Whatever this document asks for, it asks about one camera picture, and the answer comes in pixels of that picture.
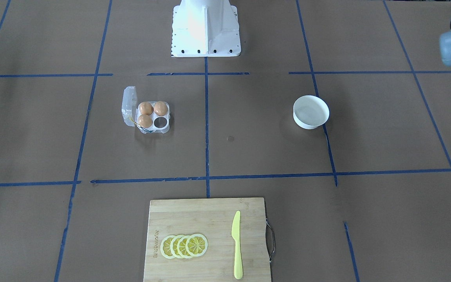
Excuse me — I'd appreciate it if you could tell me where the brown egg from bowl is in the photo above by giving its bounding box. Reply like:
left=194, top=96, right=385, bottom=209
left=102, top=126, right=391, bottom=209
left=153, top=101, right=170, bottom=117

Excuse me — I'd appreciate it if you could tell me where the clear plastic egg box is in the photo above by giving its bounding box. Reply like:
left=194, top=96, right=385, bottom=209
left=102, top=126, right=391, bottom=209
left=121, top=86, right=171, bottom=134

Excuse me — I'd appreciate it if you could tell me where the brown egg in box front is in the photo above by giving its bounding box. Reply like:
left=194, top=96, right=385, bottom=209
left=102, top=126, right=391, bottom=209
left=137, top=114, right=153, bottom=129

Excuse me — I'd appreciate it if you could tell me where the brown egg in box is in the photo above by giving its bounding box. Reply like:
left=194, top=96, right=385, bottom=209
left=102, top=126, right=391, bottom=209
left=137, top=114, right=153, bottom=129
left=138, top=101, right=154, bottom=116

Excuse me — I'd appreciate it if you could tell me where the brown egg in box rear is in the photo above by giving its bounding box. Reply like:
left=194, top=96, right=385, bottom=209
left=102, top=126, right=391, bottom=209
left=138, top=101, right=154, bottom=116

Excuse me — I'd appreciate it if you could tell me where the wooden cutting board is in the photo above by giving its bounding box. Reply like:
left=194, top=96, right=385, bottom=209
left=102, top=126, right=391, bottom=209
left=143, top=197, right=272, bottom=282

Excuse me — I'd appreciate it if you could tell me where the white ceramic bowl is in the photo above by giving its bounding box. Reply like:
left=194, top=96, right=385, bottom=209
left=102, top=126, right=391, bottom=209
left=293, top=95, right=330, bottom=130

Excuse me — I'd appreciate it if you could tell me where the yellow plastic knife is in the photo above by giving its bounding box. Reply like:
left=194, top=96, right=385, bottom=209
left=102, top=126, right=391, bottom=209
left=231, top=210, right=244, bottom=280

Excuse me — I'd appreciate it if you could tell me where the front lemon slice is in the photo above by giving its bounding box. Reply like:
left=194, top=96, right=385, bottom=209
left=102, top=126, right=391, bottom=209
left=186, top=233, right=208, bottom=257

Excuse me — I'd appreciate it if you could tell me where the lemon slice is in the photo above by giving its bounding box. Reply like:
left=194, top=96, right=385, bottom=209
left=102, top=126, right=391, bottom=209
left=176, top=235, right=195, bottom=259
left=160, top=235, right=177, bottom=259
left=186, top=233, right=208, bottom=257
left=170, top=235, right=184, bottom=259

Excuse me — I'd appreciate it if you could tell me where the back lemon slice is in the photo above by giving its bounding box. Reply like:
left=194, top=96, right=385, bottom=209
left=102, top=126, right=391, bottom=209
left=160, top=235, right=177, bottom=259

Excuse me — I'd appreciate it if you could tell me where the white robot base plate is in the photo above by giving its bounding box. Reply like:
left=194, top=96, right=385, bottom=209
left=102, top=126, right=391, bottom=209
left=171, top=0, right=242, bottom=58

